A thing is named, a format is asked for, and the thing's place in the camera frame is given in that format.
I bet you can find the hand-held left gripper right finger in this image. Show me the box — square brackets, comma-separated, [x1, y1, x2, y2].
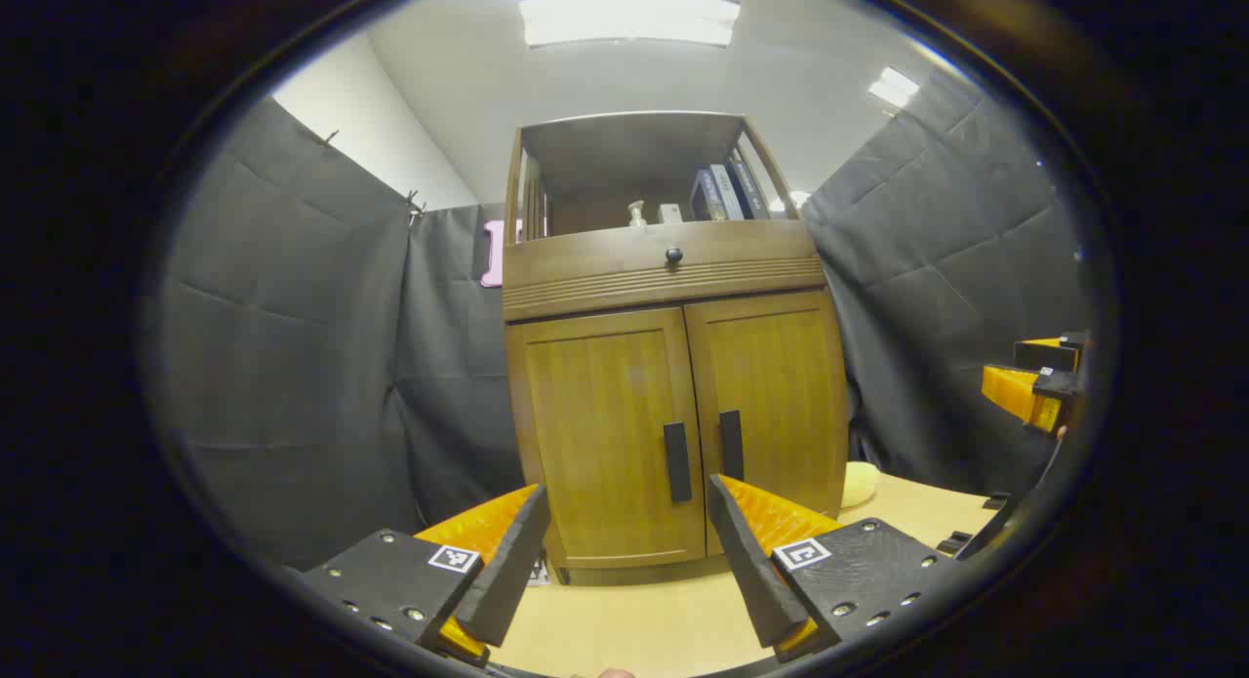
[707, 473, 962, 664]

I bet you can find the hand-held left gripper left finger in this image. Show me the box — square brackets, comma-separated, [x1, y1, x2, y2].
[298, 483, 552, 669]

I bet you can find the wooden shoe cabinet door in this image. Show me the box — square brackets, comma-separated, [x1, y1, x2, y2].
[507, 307, 705, 570]
[685, 290, 848, 557]

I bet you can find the wooden double-door shoe cabinet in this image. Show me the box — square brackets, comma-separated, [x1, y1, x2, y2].
[503, 110, 850, 586]

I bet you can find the wooden cabinet drawer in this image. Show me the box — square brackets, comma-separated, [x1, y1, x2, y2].
[503, 219, 828, 321]

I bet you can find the pale yellow round object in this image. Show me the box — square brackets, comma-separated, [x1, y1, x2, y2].
[841, 461, 884, 510]

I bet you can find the black backdrop cloth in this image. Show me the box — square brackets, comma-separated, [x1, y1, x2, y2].
[146, 68, 1089, 572]

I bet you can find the small ceiling light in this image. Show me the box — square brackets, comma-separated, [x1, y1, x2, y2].
[868, 66, 920, 109]

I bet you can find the dark grey book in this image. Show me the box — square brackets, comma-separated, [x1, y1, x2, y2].
[727, 159, 772, 220]

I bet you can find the light grey book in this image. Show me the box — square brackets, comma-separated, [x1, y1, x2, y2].
[709, 164, 747, 220]

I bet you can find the dark blue book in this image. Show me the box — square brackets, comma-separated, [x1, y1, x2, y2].
[689, 169, 728, 222]

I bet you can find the large ceiling light panel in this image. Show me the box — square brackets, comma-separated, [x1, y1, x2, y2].
[519, 0, 741, 49]

